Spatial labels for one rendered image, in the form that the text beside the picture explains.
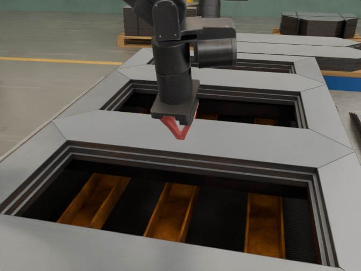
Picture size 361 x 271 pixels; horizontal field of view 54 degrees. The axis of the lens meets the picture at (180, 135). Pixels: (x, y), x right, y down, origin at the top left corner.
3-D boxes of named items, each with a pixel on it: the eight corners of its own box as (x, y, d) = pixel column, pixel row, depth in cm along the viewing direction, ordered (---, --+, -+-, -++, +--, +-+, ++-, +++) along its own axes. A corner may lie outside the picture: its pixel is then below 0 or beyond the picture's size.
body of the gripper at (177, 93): (200, 88, 64) (198, 51, 60) (189, 123, 57) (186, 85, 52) (166, 86, 66) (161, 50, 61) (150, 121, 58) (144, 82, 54)
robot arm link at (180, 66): (151, 25, 55) (148, 41, 51) (195, 21, 55) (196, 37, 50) (157, 64, 60) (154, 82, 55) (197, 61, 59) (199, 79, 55)
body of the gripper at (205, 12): (223, 29, 97) (224, 1, 95) (218, 28, 87) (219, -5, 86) (200, 29, 98) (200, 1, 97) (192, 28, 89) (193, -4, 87)
